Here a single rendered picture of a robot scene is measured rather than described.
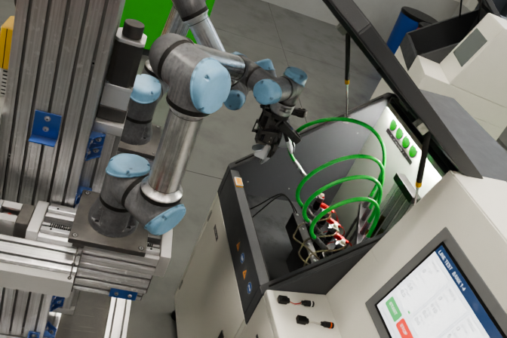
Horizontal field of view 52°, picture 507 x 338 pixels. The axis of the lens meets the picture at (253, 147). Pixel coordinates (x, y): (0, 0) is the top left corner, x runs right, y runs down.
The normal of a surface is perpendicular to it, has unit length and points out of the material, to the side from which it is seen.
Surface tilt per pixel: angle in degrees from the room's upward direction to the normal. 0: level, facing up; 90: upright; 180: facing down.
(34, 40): 90
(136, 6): 90
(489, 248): 76
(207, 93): 82
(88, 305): 0
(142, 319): 0
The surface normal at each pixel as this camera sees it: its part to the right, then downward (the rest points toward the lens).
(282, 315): 0.35, -0.79
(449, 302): -0.81, -0.36
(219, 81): 0.75, 0.47
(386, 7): 0.08, 0.55
